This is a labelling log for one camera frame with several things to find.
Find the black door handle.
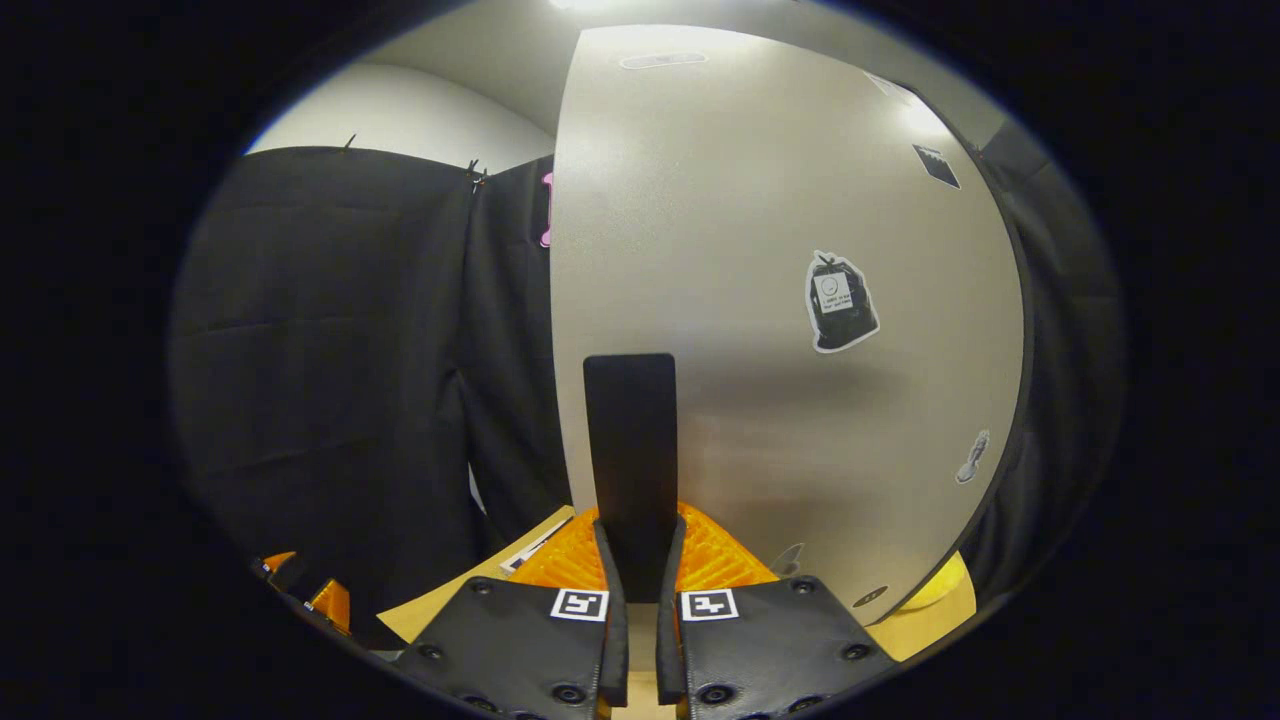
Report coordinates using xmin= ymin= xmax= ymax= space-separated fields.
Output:
xmin=583 ymin=353 xmax=679 ymax=604

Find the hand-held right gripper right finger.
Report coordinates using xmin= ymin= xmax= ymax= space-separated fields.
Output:
xmin=655 ymin=500 xmax=898 ymax=720

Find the black backdrop cloth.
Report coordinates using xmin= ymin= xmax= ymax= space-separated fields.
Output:
xmin=168 ymin=120 xmax=1129 ymax=651

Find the dark cover book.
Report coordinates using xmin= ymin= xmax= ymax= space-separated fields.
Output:
xmin=500 ymin=525 xmax=573 ymax=576

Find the yellow plush toy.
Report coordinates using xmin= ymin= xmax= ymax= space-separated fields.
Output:
xmin=905 ymin=552 xmax=971 ymax=611

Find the grey cabinet door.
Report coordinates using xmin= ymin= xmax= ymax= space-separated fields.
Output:
xmin=548 ymin=25 xmax=1026 ymax=626

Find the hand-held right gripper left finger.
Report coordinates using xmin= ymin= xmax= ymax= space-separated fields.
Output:
xmin=395 ymin=505 xmax=631 ymax=720

